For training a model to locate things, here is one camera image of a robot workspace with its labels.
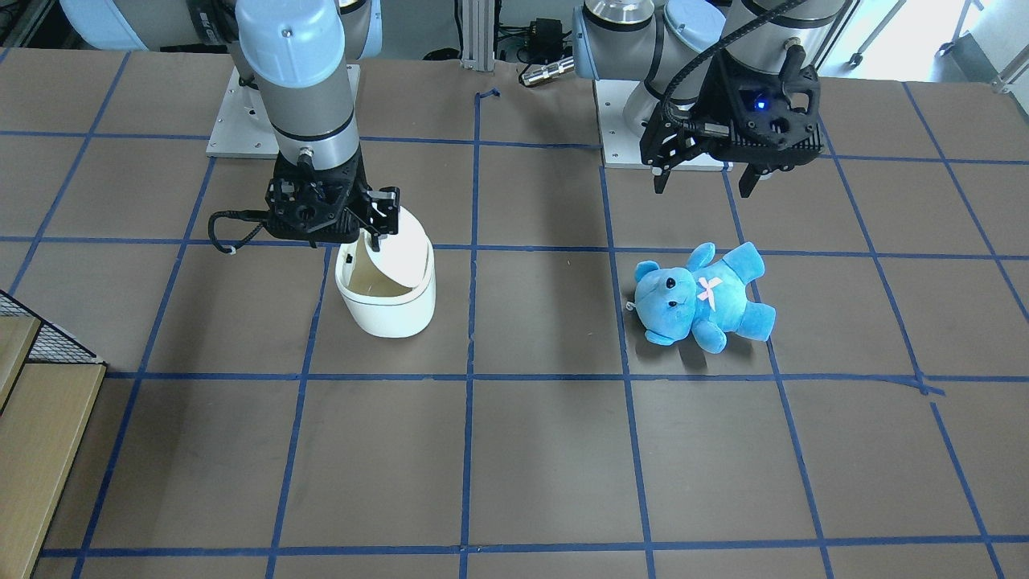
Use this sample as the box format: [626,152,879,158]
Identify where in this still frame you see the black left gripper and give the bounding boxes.
[640,49,824,200]

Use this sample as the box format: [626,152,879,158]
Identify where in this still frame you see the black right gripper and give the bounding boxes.
[265,150,401,252]

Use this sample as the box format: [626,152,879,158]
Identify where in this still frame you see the white trash can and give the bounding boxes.
[334,207,437,339]

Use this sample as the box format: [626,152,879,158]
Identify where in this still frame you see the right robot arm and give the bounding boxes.
[61,1,401,254]

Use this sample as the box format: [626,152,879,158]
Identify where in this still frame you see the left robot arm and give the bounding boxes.
[572,1,844,198]

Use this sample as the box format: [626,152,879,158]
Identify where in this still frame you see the blue teddy bear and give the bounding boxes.
[627,242,777,353]

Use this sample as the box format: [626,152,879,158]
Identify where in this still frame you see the silver metal cylinder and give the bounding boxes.
[518,56,576,88]

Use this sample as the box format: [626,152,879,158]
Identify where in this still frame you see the grid-pattern cardboard box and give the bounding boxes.
[1,292,106,578]

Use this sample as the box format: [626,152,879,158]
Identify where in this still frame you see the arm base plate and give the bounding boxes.
[593,80,732,171]
[206,64,361,160]

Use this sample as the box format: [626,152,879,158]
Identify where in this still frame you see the aluminium frame post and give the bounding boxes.
[455,0,498,73]

